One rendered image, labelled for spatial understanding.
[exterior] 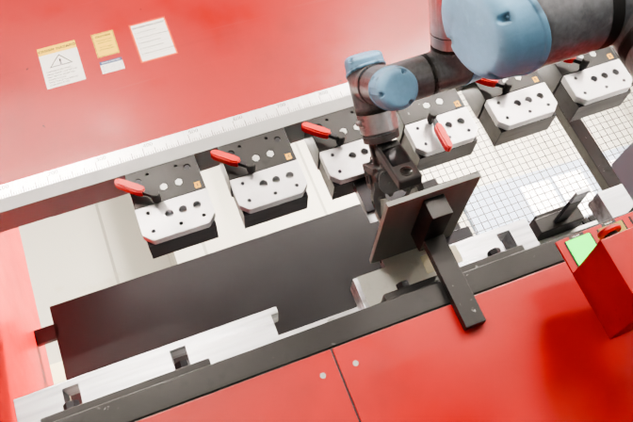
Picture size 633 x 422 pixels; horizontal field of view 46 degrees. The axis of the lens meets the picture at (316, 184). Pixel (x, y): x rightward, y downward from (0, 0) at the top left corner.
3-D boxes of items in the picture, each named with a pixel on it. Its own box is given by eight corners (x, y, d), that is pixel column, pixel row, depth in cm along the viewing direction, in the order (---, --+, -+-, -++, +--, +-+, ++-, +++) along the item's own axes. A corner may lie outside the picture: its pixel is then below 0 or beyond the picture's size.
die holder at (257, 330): (23, 451, 129) (12, 398, 133) (32, 456, 134) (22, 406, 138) (293, 351, 139) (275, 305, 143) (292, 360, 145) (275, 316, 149)
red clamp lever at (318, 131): (302, 119, 157) (347, 132, 156) (302, 128, 161) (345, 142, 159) (300, 125, 156) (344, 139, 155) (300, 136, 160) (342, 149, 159)
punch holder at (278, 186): (241, 212, 151) (217, 146, 157) (243, 229, 158) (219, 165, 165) (310, 189, 154) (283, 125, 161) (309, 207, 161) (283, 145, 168)
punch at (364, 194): (371, 221, 155) (353, 183, 159) (369, 225, 157) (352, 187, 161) (414, 206, 157) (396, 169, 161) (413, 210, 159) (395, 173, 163)
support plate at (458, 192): (387, 207, 126) (385, 202, 127) (370, 264, 150) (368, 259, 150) (481, 175, 130) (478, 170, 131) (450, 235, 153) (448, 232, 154)
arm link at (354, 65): (349, 60, 133) (336, 58, 141) (364, 119, 136) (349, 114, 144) (390, 49, 135) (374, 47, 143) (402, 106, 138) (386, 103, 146)
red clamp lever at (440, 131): (447, 147, 155) (428, 110, 159) (444, 156, 159) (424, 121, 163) (455, 144, 156) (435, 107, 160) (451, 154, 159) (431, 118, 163)
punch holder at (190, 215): (144, 243, 147) (123, 173, 153) (151, 259, 154) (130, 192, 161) (218, 219, 150) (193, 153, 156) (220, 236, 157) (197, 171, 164)
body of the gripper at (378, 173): (401, 180, 151) (388, 123, 148) (418, 188, 143) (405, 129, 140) (366, 191, 150) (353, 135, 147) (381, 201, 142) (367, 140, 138)
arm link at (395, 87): (433, 55, 126) (409, 53, 136) (372, 73, 123) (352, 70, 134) (443, 99, 128) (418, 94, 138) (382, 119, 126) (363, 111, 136)
